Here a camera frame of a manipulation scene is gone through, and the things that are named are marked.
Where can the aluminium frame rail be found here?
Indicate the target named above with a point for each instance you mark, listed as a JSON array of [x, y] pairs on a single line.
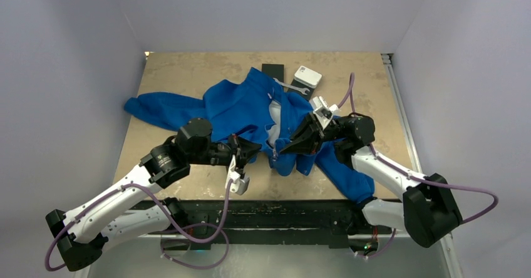
[[168, 256]]

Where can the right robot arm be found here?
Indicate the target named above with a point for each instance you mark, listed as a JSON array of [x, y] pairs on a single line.
[[427, 210]]

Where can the right side aluminium rail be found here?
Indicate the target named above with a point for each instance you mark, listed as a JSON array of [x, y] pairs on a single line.
[[410, 143]]

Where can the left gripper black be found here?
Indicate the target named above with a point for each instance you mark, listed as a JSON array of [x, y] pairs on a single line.
[[247, 149]]

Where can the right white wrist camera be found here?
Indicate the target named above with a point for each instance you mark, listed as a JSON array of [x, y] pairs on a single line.
[[323, 112]]

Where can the black flat block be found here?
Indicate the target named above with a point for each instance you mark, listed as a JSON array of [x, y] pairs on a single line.
[[276, 71]]

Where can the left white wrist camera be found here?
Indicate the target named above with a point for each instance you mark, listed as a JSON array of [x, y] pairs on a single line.
[[237, 181]]

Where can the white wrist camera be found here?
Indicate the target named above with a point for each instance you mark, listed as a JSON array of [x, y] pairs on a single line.
[[237, 181], [323, 112]]

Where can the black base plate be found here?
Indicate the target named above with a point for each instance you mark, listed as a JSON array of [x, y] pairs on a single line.
[[338, 224]]

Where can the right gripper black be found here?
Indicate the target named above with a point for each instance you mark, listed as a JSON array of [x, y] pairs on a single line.
[[307, 138]]

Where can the white small box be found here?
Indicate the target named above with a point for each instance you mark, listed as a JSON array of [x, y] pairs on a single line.
[[307, 77]]

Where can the silver wrench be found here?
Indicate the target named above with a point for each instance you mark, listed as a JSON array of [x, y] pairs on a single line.
[[303, 91]]

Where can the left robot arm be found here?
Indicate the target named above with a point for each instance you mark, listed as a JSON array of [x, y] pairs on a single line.
[[82, 234]]

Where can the blue zip jacket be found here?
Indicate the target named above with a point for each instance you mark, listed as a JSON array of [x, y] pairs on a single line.
[[260, 111]]

